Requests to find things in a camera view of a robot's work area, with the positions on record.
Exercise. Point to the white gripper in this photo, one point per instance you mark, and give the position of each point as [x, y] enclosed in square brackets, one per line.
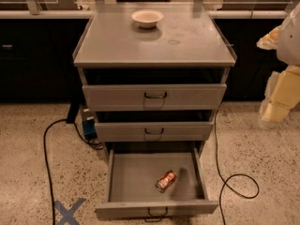
[289, 44]

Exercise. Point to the red coke can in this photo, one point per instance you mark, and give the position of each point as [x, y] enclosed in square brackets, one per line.
[165, 181]

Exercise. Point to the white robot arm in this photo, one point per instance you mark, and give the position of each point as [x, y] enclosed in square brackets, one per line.
[288, 51]

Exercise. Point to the grey middle drawer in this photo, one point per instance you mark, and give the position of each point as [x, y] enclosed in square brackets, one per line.
[153, 131]

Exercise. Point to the grey drawer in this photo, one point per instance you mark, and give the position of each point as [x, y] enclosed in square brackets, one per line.
[153, 97]
[153, 131]
[131, 191]

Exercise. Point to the grey top drawer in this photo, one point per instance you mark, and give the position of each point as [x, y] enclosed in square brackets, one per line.
[153, 97]

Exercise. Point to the grey drawer cabinet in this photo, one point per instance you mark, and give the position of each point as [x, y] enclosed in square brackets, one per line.
[184, 48]

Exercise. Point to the grey bottom drawer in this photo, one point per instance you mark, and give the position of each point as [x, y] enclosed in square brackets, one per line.
[131, 191]

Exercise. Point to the dark back counter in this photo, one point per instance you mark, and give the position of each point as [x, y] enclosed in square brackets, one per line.
[36, 59]

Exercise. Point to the white bowl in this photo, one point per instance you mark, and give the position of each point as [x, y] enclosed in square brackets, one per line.
[147, 18]

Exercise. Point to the blue power box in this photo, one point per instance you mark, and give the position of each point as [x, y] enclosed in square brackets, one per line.
[88, 124]

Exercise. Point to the blue tape cross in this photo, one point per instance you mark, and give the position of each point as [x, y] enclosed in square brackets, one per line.
[68, 214]

